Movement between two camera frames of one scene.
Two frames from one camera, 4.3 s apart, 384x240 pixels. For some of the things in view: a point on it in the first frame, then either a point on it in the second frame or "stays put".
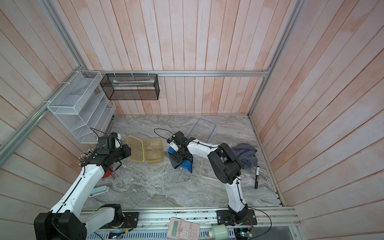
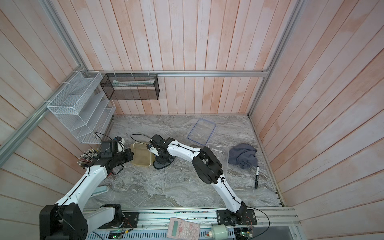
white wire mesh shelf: [83, 107] stays put
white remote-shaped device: [98, 190] stays put
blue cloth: [186, 164] → [159, 166]
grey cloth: [245, 154] stays put
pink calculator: [180, 229] stays put
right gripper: [176, 157] → [161, 161]
